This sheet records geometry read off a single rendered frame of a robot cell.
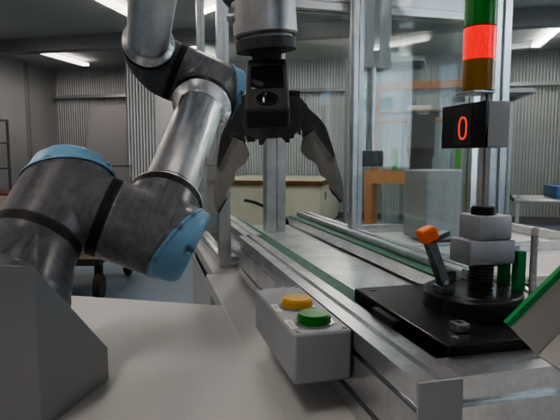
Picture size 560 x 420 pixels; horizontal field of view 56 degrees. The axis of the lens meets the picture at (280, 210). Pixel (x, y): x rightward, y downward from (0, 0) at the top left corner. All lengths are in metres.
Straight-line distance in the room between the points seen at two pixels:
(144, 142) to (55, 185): 7.92
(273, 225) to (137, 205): 0.98
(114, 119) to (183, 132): 10.04
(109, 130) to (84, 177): 10.17
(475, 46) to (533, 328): 0.53
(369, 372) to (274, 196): 1.14
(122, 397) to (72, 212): 0.24
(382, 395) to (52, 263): 0.41
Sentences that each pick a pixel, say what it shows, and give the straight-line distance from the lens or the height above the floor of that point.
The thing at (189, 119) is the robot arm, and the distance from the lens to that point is 0.94.
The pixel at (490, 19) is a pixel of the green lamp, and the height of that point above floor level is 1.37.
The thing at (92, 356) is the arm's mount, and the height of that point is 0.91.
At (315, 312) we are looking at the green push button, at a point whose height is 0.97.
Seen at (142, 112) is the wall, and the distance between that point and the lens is 8.69.
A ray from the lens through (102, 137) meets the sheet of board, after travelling 10.96.
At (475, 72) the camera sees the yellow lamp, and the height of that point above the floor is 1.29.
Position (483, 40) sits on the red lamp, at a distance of 0.91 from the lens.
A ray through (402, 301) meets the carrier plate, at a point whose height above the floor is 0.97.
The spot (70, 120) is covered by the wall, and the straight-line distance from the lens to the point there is 11.93.
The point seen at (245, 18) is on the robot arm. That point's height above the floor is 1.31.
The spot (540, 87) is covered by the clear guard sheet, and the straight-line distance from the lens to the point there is 2.21.
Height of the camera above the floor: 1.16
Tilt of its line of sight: 6 degrees down
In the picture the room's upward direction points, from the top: straight up
